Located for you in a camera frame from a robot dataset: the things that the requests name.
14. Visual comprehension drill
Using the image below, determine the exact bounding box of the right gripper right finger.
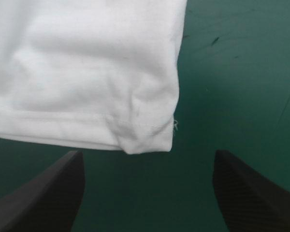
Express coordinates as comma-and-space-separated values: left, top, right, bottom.
213, 149, 290, 232

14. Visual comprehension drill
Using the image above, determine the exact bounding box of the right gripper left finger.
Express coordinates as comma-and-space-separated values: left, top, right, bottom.
0, 150, 85, 232

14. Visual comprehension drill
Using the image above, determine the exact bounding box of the white T-shirt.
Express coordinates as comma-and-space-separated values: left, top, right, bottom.
0, 0, 187, 155

